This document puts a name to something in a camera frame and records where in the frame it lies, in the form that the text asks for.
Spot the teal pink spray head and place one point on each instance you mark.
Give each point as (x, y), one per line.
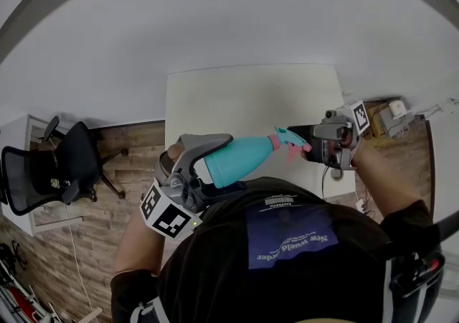
(287, 140)

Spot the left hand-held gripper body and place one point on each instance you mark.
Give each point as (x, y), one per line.
(168, 212)

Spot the black office chair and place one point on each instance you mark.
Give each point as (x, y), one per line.
(71, 163)

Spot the white power strip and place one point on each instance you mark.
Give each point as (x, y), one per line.
(360, 204)

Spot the grey round desk grommet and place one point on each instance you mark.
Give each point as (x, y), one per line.
(337, 174)

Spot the person's left forearm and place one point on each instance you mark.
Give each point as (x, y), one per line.
(138, 242)

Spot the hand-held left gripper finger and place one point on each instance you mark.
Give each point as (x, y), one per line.
(218, 193)
(204, 142)

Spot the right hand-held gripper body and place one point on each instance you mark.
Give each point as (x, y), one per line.
(340, 127)

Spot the cardboard box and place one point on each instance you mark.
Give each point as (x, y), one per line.
(376, 122)

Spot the person's right forearm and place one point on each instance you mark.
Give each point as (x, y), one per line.
(383, 185)

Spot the teal spray bottle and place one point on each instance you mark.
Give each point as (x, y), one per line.
(236, 160)

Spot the grey white device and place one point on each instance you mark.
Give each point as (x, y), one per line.
(396, 113)

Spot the person's left hand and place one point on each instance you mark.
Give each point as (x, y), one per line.
(175, 152)

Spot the red white metal frame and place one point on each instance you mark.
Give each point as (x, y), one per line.
(19, 300)

